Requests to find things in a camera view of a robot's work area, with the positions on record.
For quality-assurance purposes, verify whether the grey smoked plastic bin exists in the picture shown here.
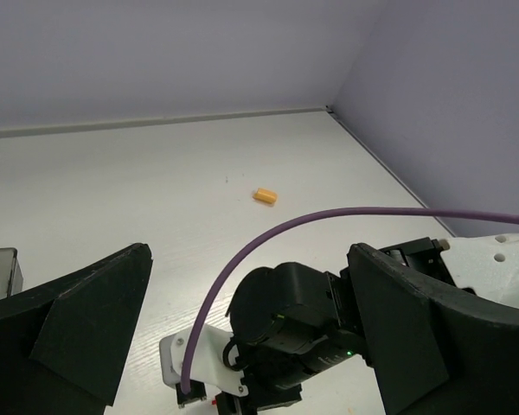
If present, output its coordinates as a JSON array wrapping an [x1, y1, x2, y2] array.
[[0, 247, 23, 300]]

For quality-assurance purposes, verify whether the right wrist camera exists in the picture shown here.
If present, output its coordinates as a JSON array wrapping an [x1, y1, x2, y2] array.
[[159, 325, 249, 409]]

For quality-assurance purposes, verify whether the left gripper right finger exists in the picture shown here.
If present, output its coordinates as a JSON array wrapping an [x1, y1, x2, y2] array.
[[348, 243, 519, 414]]

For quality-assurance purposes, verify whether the orange-yellow cap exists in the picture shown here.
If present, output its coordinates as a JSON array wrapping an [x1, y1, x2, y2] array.
[[253, 188, 278, 206]]

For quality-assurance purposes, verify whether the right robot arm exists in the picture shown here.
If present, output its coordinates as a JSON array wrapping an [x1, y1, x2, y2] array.
[[216, 238, 519, 414]]

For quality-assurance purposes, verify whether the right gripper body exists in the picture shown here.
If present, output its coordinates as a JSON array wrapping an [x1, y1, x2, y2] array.
[[215, 332, 368, 414]]

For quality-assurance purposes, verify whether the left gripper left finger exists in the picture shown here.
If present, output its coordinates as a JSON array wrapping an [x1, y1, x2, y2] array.
[[0, 243, 151, 414]]

